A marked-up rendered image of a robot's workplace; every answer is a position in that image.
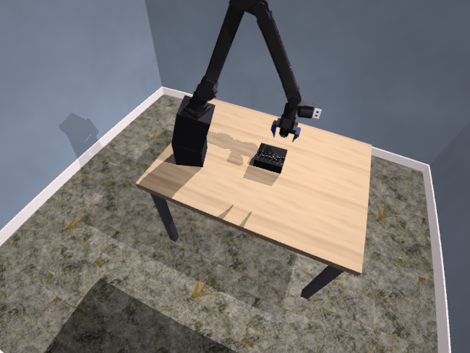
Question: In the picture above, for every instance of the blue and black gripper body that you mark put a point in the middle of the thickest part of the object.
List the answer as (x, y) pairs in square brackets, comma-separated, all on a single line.
[(295, 131)]

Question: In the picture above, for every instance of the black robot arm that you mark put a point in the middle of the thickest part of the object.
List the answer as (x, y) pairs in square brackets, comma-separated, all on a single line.
[(205, 91)]

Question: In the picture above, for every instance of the black fader panel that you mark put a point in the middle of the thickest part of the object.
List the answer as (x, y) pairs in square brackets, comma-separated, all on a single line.
[(270, 157)]

